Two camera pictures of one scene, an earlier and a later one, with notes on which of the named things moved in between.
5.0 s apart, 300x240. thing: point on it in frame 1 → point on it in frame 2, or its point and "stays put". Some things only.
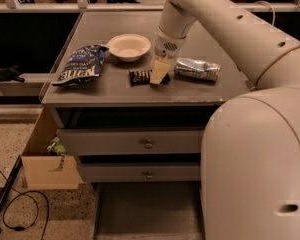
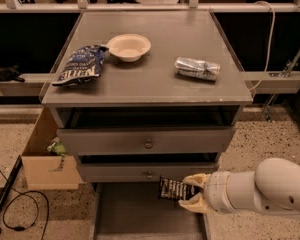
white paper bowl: [129, 47] stays put
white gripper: [167, 46] → [216, 191]
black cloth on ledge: [6, 72] stays put
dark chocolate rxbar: [143, 77] → [176, 190]
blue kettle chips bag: [84, 66] stays put
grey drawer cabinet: [121, 127] stays put
